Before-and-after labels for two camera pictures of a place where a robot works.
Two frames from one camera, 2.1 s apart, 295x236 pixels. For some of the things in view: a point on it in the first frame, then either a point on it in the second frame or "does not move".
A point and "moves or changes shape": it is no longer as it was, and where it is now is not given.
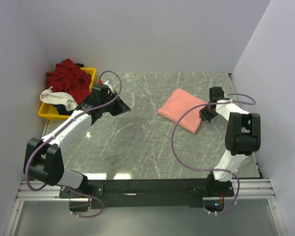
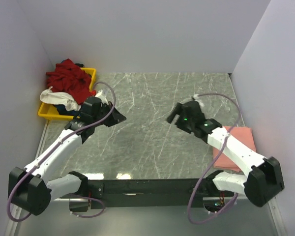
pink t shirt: (177, 104) moves or changes shape
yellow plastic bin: (51, 111) does not move
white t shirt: (59, 98) does not move
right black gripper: (203, 114) → (176, 111)
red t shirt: (68, 77) does not move
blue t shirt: (62, 110) does not move
